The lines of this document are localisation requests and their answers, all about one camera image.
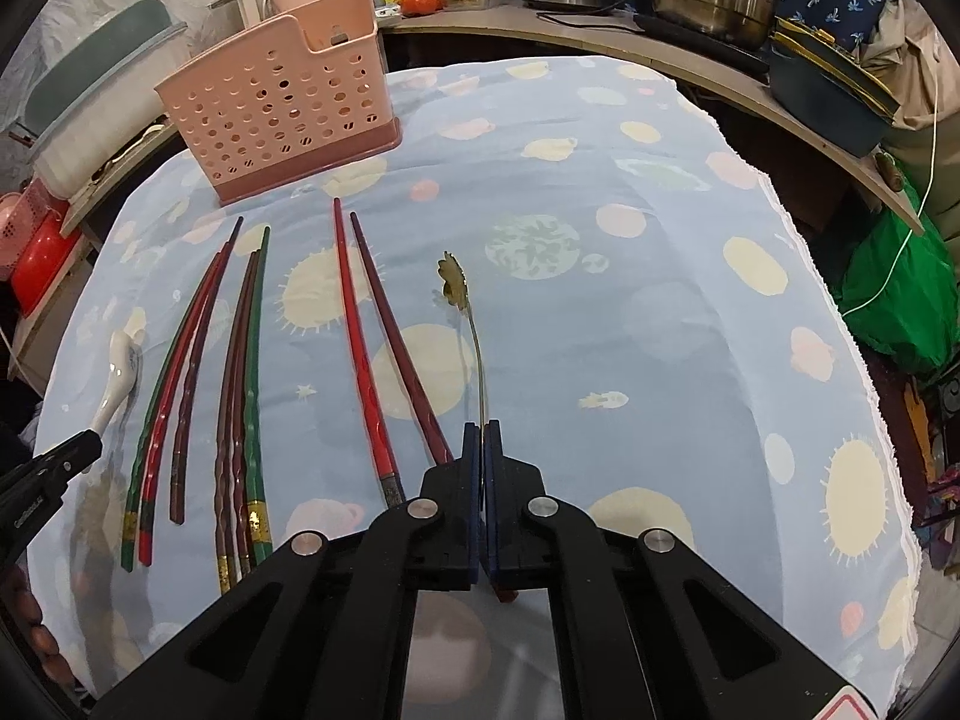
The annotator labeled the gold flower-handled spoon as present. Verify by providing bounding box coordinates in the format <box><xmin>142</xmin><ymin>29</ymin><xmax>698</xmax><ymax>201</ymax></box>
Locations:
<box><xmin>438</xmin><ymin>250</ymin><xmax>488</xmax><ymax>427</ymax></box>

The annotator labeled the person's hand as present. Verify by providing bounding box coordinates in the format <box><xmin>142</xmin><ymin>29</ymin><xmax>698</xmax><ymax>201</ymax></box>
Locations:
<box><xmin>2</xmin><ymin>566</ymin><xmax>75</xmax><ymax>689</ymax></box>

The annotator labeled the green chopstick left group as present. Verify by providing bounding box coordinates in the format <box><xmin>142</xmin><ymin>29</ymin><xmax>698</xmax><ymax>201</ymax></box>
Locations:
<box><xmin>121</xmin><ymin>254</ymin><xmax>220</xmax><ymax>572</ymax></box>

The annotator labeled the red chopstick left group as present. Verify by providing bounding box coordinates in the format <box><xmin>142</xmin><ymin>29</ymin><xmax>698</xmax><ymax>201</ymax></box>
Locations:
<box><xmin>136</xmin><ymin>241</ymin><xmax>233</xmax><ymax>569</ymax></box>

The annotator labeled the white ceramic spoon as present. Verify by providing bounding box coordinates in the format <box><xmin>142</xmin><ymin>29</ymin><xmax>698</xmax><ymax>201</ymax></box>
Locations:
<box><xmin>89</xmin><ymin>330</ymin><xmax>139</xmax><ymax>436</ymax></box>

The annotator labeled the brown twisted chopstick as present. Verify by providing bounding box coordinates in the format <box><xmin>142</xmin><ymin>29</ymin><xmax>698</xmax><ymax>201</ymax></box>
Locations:
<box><xmin>213</xmin><ymin>290</ymin><xmax>241</xmax><ymax>595</ymax></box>

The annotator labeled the short maroon chopstick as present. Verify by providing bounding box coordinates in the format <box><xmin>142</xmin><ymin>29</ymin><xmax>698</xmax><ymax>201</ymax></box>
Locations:
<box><xmin>167</xmin><ymin>218</ymin><xmax>244</xmax><ymax>525</ymax></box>

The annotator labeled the green chopstick gold band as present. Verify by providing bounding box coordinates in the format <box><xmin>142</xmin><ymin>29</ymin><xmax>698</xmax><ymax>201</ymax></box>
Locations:
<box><xmin>244</xmin><ymin>226</ymin><xmax>274</xmax><ymax>567</ymax></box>

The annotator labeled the bright red chopstick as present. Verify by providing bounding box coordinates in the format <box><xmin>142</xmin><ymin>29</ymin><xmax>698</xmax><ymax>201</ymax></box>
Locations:
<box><xmin>332</xmin><ymin>197</ymin><xmax>405</xmax><ymax>507</ymax></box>

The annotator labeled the dark maroon chopstick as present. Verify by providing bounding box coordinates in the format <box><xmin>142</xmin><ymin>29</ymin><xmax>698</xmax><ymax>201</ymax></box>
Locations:
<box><xmin>348</xmin><ymin>211</ymin><xmax>454</xmax><ymax>465</ymax></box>

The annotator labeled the red plastic basin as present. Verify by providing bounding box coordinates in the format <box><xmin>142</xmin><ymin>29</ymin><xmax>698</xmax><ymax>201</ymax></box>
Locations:
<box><xmin>8</xmin><ymin>210</ymin><xmax>80</xmax><ymax>317</ymax></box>

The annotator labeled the dark red twisted chopstick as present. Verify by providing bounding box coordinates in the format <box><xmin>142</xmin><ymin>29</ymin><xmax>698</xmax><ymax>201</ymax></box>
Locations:
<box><xmin>231</xmin><ymin>252</ymin><xmax>259</xmax><ymax>580</ymax></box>

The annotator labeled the light blue planet tablecloth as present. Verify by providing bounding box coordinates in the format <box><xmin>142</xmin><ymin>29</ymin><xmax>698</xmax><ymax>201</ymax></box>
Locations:
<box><xmin>28</xmin><ymin>57</ymin><xmax>919</xmax><ymax>710</ymax></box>

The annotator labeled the green lid white container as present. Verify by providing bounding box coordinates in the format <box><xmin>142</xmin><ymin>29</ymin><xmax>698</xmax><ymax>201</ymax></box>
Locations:
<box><xmin>14</xmin><ymin>0</ymin><xmax>190</xmax><ymax>200</ymax></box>

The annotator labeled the green plastic bag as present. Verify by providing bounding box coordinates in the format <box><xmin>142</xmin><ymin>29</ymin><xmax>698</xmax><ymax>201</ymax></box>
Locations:
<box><xmin>833</xmin><ymin>210</ymin><xmax>958</xmax><ymax>379</ymax></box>

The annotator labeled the pink perforated utensil basket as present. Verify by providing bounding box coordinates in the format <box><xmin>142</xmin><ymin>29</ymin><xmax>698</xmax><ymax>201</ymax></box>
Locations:
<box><xmin>155</xmin><ymin>0</ymin><xmax>402</xmax><ymax>205</ymax></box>

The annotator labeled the dark green enamel pot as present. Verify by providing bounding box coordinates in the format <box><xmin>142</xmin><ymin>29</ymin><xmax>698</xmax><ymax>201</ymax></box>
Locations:
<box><xmin>768</xmin><ymin>18</ymin><xmax>900</xmax><ymax>158</ymax></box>

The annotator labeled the curved wooden counter shelf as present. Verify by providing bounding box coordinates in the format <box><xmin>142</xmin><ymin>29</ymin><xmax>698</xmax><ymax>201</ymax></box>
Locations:
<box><xmin>386</xmin><ymin>4</ymin><xmax>924</xmax><ymax>236</ymax></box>

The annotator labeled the red tomato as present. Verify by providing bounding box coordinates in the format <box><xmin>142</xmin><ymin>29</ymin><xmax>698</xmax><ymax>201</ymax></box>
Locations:
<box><xmin>398</xmin><ymin>0</ymin><xmax>443</xmax><ymax>18</ymax></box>

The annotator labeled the white cable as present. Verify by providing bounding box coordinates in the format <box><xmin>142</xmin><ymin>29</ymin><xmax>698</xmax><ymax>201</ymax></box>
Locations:
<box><xmin>839</xmin><ymin>7</ymin><xmax>944</xmax><ymax>319</ymax></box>

